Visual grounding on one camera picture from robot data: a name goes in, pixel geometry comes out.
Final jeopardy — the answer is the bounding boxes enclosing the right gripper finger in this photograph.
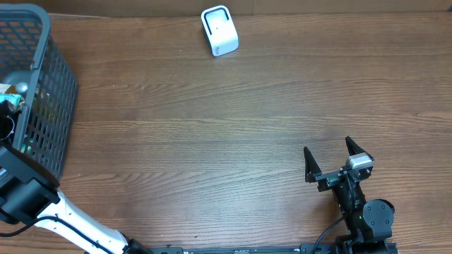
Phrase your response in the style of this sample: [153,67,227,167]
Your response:
[345,136,366,156]
[304,147,322,183]

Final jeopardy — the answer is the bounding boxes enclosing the teal tissue pack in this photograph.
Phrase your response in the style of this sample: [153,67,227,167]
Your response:
[1,93,23,114]

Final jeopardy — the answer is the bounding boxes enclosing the yellow bottle silver cap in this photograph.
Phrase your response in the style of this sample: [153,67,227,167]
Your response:
[14,82,29,95]

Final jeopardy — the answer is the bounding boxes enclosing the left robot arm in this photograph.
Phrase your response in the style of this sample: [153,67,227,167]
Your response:
[1,102,150,253]

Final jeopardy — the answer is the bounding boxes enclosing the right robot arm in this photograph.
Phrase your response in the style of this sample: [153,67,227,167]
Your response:
[300,136,398,254]

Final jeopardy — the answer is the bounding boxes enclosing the white barcode scanner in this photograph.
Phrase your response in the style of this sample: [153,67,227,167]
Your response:
[201,5,239,57]

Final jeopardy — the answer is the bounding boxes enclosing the grey plastic mesh basket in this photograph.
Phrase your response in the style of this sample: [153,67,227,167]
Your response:
[1,4,78,179]

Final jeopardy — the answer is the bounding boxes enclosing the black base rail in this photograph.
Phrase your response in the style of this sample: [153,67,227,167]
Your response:
[148,241,400,254]

